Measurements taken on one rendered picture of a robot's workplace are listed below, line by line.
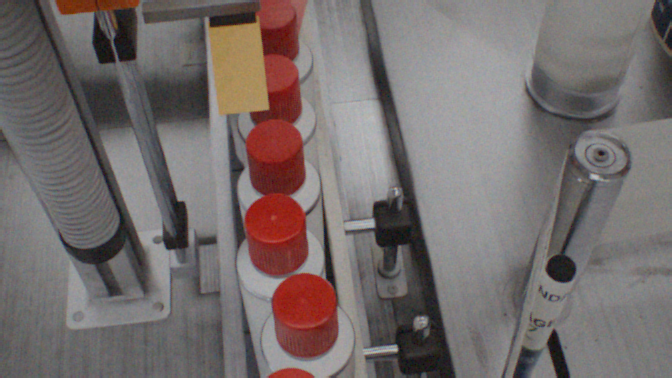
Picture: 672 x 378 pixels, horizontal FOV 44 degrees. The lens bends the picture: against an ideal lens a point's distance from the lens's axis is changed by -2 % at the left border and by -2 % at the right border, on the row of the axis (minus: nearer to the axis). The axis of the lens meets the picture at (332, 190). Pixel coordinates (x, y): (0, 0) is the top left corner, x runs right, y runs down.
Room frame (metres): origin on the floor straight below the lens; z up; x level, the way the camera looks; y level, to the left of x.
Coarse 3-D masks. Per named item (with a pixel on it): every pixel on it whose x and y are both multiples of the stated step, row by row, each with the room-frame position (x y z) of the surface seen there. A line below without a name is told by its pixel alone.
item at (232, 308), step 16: (208, 32) 0.51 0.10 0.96; (208, 48) 0.50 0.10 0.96; (224, 128) 0.41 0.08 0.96; (224, 144) 0.39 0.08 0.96; (224, 160) 0.38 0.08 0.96; (224, 176) 0.36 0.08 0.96; (224, 192) 0.35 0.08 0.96; (224, 208) 0.34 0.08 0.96; (224, 224) 0.32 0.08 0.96; (224, 240) 0.31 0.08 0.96; (224, 256) 0.30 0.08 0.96; (224, 272) 0.28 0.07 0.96; (224, 288) 0.27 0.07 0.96; (224, 304) 0.26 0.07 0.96; (240, 304) 0.26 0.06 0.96; (224, 320) 0.25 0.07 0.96; (240, 320) 0.25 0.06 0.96; (240, 336) 0.24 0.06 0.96; (240, 352) 0.22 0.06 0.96; (240, 368) 0.21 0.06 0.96
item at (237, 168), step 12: (240, 168) 0.43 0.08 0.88; (240, 216) 0.38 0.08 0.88; (324, 216) 0.38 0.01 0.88; (240, 228) 0.37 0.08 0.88; (324, 228) 0.37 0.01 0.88; (240, 240) 0.36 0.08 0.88; (324, 240) 0.36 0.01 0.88; (252, 348) 0.26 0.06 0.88; (252, 360) 0.25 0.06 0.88; (252, 372) 0.25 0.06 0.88
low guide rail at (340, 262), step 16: (304, 16) 0.58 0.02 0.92; (304, 32) 0.56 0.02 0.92; (320, 96) 0.48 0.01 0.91; (320, 112) 0.46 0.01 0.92; (320, 128) 0.44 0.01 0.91; (320, 144) 0.43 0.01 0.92; (320, 160) 0.41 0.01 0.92; (320, 176) 0.40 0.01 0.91; (336, 192) 0.38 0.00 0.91; (336, 208) 0.36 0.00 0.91; (336, 224) 0.35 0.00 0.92; (336, 240) 0.34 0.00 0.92; (336, 256) 0.32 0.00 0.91; (336, 272) 0.31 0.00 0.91; (336, 288) 0.30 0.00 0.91; (352, 288) 0.29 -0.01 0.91; (352, 304) 0.28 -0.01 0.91; (352, 320) 0.27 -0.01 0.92
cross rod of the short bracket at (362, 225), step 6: (348, 222) 0.35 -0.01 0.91; (354, 222) 0.35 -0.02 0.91; (360, 222) 0.35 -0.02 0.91; (366, 222) 0.35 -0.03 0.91; (372, 222) 0.35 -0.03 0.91; (348, 228) 0.35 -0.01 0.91; (354, 228) 0.35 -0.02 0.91; (360, 228) 0.35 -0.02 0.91; (366, 228) 0.35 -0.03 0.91; (372, 228) 0.35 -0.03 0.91; (348, 234) 0.35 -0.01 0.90; (354, 234) 0.35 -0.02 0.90
